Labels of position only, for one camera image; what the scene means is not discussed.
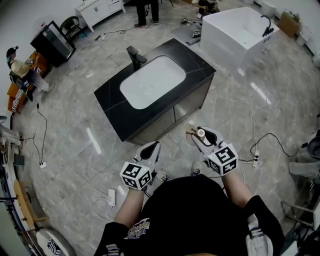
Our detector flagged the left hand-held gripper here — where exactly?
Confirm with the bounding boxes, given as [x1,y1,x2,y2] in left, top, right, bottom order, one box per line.
[119,141,162,193]

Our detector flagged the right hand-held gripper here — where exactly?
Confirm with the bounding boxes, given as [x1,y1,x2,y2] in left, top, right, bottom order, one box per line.
[190,126,239,178]

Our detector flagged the person's left forearm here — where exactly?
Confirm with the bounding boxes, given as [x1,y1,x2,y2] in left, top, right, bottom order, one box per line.
[113,186,146,226]

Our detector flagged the person's right forearm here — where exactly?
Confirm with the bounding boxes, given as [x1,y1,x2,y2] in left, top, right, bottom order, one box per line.
[219,169,254,209]

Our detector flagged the black vanity countertop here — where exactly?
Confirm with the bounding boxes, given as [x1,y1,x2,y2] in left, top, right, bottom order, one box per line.
[93,37,217,143]

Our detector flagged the white sink basin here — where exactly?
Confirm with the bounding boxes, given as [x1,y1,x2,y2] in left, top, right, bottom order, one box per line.
[119,55,187,110]

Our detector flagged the person's left shoe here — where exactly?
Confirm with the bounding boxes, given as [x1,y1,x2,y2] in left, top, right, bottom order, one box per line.
[156,169,172,184]

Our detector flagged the person's shoe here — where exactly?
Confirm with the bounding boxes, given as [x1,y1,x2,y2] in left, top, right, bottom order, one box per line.
[156,169,172,184]
[191,161,204,177]

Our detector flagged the grey vanity cabinet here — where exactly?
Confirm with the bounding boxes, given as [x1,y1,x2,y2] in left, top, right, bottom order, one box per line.
[123,73,215,146]

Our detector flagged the person's right shoe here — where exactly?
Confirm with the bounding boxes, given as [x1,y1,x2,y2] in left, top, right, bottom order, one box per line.
[191,161,204,177]

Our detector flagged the person's black t-shirt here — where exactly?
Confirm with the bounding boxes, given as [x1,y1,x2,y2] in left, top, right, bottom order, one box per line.
[93,176,286,256]

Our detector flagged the grey crumpled cloth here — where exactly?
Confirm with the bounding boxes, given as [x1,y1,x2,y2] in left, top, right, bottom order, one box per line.
[289,152,320,181]

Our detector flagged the dark round bin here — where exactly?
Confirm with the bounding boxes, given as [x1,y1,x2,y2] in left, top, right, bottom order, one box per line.
[306,136,320,161]

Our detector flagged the grey floor mat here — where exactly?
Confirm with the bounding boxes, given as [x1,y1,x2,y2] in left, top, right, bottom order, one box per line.
[171,24,201,44]

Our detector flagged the white bathtub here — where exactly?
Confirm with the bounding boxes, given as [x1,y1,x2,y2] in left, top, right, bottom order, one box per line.
[199,6,280,69]

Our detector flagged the black bathtub faucet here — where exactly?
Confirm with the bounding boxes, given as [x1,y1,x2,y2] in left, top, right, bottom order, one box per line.
[260,14,275,38]

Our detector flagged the white zebra print stool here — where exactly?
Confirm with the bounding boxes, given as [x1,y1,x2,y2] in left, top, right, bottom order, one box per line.
[36,227,76,256]

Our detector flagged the wooden stand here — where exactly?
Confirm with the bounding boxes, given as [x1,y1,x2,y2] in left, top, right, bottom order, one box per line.
[13,179,49,230]

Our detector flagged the brown cardboard box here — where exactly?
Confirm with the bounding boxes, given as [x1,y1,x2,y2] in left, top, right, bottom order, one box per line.
[277,11,303,39]

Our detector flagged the orange sofa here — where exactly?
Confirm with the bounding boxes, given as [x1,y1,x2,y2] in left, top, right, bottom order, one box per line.
[6,51,49,114]

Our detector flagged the black framed cabinet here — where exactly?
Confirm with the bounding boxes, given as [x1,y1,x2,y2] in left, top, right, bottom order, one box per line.
[30,20,77,68]

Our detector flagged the dark round-back chair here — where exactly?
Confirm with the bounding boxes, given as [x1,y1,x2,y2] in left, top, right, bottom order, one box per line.
[59,16,88,41]

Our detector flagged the white cabinet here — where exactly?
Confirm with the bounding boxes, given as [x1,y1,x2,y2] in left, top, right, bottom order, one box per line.
[74,0,127,33]

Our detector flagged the white floor cable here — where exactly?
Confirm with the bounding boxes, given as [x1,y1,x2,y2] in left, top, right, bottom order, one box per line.
[91,197,116,221]
[251,104,270,151]
[46,154,111,198]

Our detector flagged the black floor cable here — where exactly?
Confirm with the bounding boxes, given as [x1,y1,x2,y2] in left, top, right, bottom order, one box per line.
[34,101,49,164]
[103,25,138,36]
[249,132,309,159]

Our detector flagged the white backpack strap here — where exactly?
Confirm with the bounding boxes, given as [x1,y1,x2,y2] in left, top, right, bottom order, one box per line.
[104,243,119,256]
[245,214,275,256]

